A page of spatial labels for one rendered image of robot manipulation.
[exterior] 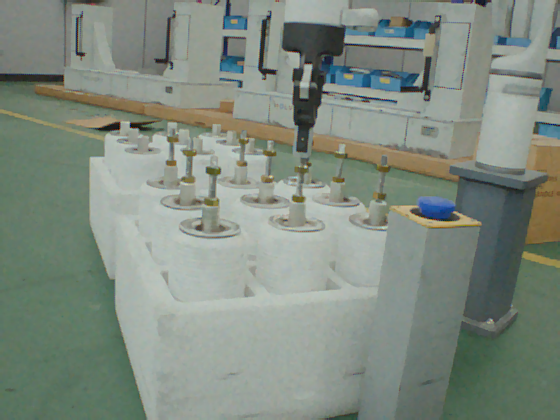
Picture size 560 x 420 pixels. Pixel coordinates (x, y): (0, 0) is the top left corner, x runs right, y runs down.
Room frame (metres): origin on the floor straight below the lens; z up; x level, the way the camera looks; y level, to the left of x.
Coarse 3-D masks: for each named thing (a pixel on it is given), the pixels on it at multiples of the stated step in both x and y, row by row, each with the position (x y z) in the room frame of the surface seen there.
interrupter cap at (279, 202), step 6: (240, 198) 0.80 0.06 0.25; (246, 198) 0.81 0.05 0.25; (252, 198) 0.81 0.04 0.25; (276, 198) 0.82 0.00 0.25; (282, 198) 0.83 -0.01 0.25; (246, 204) 0.78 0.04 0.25; (252, 204) 0.77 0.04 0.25; (258, 204) 0.78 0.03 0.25; (264, 204) 0.78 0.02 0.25; (270, 204) 0.78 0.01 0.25; (276, 204) 0.78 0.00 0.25; (282, 204) 0.79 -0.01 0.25; (288, 204) 0.79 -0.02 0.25
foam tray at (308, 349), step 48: (144, 240) 0.79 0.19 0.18; (144, 288) 0.63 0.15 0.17; (336, 288) 0.69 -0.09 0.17; (144, 336) 0.62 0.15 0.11; (192, 336) 0.57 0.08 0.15; (240, 336) 0.59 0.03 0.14; (288, 336) 0.61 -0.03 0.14; (336, 336) 0.64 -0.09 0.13; (144, 384) 0.62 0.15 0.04; (192, 384) 0.57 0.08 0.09; (240, 384) 0.59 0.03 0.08; (288, 384) 0.62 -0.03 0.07; (336, 384) 0.64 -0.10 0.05
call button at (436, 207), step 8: (424, 200) 0.56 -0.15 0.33; (432, 200) 0.57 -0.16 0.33; (440, 200) 0.57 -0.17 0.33; (448, 200) 0.57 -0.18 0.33; (424, 208) 0.56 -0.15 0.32; (432, 208) 0.55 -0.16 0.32; (440, 208) 0.55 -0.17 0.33; (448, 208) 0.55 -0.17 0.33; (432, 216) 0.56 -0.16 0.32; (440, 216) 0.55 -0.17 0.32; (448, 216) 0.56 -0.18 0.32
